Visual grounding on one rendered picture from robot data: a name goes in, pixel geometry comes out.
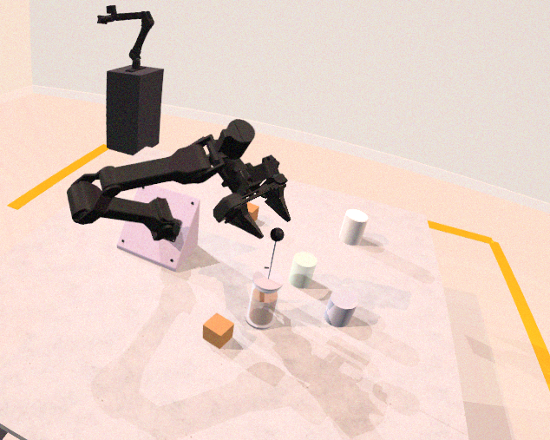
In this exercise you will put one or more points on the white cylinder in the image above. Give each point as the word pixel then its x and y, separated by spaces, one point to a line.
pixel 353 227

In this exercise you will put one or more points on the glass coffee press with black knob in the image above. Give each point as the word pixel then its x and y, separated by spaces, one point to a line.
pixel 266 288

